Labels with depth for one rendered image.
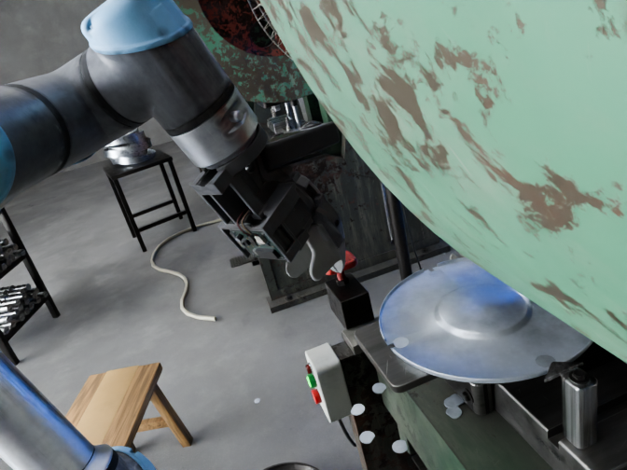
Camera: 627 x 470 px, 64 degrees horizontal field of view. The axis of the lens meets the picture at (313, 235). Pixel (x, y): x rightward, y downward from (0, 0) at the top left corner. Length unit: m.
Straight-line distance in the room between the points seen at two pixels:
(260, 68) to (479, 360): 1.43
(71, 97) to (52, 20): 6.74
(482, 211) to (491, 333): 0.54
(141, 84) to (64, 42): 6.74
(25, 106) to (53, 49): 6.78
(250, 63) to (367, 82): 1.71
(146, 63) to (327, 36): 0.27
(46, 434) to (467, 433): 0.57
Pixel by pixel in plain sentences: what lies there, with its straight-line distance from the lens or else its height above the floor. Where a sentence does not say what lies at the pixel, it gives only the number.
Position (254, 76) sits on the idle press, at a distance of 1.87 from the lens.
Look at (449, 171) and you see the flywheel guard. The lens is 0.16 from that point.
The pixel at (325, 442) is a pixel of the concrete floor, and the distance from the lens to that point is 1.69.
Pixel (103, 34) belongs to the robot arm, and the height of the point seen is 1.23.
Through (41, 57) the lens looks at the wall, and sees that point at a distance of 7.22.
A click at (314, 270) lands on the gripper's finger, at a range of 0.55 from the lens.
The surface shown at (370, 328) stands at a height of 0.78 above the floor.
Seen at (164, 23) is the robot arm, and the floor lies 1.23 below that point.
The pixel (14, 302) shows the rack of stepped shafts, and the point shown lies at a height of 0.26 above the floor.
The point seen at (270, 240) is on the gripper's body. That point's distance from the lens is 0.49.
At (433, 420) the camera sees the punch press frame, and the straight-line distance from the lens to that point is 0.79.
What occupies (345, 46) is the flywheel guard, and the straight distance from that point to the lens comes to 0.16.
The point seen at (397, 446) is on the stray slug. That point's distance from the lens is 0.76.
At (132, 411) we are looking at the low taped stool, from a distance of 1.55.
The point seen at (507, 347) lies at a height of 0.78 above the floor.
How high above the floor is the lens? 1.21
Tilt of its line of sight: 24 degrees down
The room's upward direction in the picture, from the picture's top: 14 degrees counter-clockwise
